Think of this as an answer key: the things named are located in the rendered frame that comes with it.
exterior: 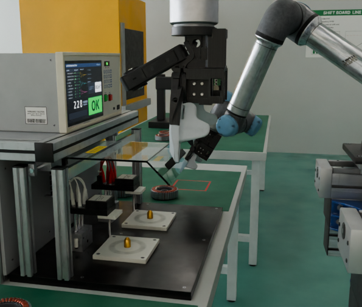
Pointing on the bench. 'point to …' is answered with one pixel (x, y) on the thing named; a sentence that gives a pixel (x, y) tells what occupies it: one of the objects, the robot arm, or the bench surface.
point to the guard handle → (173, 160)
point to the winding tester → (38, 91)
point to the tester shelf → (47, 141)
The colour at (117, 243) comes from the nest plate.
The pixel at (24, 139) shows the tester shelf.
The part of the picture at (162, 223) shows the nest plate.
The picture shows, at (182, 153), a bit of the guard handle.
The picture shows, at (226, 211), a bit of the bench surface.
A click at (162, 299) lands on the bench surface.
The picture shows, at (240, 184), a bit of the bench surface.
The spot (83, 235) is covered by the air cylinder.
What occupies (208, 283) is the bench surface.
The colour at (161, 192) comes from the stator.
